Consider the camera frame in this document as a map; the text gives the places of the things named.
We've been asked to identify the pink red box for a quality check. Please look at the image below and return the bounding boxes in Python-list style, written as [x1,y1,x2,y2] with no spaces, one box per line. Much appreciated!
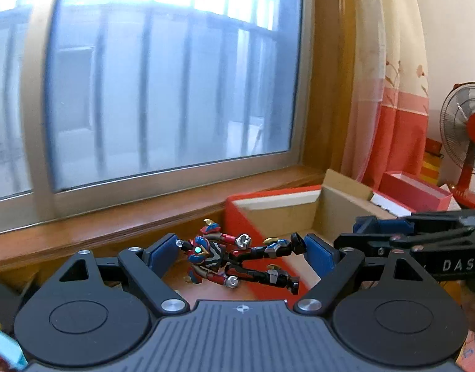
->
[379,170,453,214]

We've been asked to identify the cream and red curtain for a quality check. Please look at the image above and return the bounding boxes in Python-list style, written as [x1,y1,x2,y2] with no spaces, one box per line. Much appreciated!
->
[340,0,432,202]

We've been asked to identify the red blue action figure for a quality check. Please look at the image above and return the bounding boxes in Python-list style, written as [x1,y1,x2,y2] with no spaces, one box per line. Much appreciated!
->
[178,219,309,295]

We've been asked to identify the sliding window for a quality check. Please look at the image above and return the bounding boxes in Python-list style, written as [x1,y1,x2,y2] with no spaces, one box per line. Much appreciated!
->
[0,0,316,237]

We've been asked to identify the red standing fan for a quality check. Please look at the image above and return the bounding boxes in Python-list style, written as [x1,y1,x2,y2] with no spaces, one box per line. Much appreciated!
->
[439,82,475,208]

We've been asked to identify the red cardboard box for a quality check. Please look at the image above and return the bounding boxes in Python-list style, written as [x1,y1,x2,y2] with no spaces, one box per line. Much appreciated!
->
[224,168,378,307]

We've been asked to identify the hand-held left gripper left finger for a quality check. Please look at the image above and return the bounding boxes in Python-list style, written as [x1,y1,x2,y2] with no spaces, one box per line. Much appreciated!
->
[58,233,189,314]

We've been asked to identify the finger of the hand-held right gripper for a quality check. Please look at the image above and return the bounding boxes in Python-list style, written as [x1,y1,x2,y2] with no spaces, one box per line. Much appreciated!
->
[334,228,475,257]
[353,208,475,238]

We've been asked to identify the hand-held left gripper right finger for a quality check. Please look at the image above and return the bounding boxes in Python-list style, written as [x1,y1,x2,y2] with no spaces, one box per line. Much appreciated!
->
[294,233,439,314]

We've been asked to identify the white box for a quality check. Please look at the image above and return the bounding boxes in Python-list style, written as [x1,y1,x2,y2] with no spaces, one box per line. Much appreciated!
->
[369,192,412,218]

